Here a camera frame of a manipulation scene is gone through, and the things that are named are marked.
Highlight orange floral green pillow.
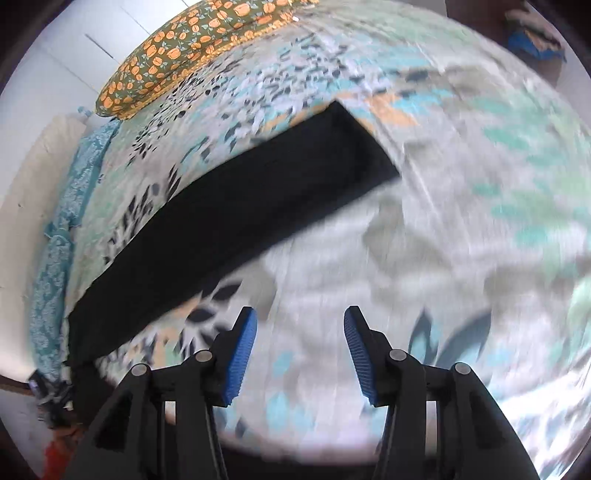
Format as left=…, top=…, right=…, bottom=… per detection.
left=95, top=0, right=320, bottom=121

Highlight leaf print bed sheet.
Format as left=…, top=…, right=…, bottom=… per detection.
left=65, top=0, right=591, bottom=480

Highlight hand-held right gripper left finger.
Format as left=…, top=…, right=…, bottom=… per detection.
left=61, top=306, right=258, bottom=480

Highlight black pants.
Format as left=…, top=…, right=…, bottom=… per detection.
left=68, top=100, right=400, bottom=370

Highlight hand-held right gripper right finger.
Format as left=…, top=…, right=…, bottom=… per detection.
left=344, top=305, right=541, bottom=480

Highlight red cloth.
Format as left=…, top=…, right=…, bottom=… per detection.
left=42, top=427, right=84, bottom=480

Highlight blue and brown cloth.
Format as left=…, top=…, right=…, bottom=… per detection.
left=504, top=8, right=567, bottom=62

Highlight teal patterned cloth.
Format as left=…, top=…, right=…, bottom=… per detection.
left=30, top=107, right=122, bottom=384

